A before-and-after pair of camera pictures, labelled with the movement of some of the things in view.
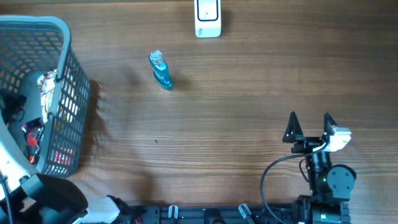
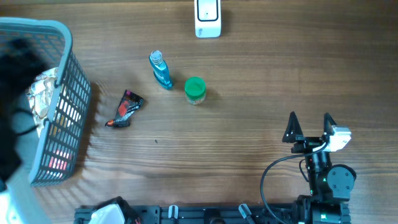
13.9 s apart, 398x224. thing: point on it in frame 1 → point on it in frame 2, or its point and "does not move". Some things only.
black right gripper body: x=306 y=144 does not move
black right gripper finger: x=293 y=129 does not move
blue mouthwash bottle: x=160 y=69 does not move
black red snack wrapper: x=35 y=130 → x=131 y=102
